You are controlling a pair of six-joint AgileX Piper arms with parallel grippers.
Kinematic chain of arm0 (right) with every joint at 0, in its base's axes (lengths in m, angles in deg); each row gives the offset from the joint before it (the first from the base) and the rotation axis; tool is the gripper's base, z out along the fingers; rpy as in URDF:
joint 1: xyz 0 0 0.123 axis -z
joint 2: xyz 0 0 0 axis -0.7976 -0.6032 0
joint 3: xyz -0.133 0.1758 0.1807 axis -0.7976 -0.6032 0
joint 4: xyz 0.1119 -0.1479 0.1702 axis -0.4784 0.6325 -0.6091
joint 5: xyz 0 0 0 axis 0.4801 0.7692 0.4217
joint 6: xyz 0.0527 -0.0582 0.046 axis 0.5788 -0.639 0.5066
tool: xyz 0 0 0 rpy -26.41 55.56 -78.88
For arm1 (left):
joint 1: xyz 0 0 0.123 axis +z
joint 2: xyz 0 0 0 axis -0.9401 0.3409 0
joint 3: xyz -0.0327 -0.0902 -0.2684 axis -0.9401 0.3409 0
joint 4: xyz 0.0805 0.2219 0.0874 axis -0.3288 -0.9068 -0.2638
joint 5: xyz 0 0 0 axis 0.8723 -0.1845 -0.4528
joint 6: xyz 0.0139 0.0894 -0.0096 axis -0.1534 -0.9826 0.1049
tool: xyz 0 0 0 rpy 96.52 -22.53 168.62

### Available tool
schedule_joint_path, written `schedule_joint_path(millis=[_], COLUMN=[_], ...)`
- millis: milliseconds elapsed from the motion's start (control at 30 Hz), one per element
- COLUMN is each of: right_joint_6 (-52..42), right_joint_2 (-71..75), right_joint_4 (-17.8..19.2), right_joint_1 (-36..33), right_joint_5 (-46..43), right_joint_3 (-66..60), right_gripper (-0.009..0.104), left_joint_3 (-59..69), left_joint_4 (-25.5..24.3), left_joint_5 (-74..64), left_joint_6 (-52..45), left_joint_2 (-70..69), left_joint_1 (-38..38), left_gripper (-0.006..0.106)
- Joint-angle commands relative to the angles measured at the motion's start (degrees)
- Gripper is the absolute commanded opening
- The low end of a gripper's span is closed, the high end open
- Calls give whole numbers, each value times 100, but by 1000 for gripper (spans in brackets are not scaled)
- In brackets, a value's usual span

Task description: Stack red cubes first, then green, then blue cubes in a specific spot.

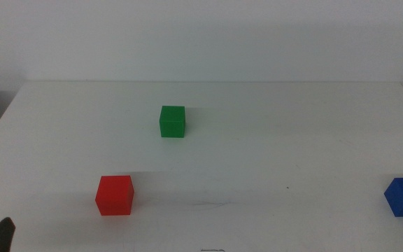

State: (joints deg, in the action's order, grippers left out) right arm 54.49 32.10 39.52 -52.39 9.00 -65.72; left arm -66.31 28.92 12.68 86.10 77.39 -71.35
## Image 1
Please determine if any red cube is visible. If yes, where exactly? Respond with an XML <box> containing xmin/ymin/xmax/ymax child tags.
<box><xmin>94</xmin><ymin>175</ymin><xmax>135</xmax><ymax>216</ymax></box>

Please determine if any green cube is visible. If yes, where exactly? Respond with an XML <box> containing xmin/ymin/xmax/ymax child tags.
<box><xmin>159</xmin><ymin>105</ymin><xmax>186</xmax><ymax>139</ymax></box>

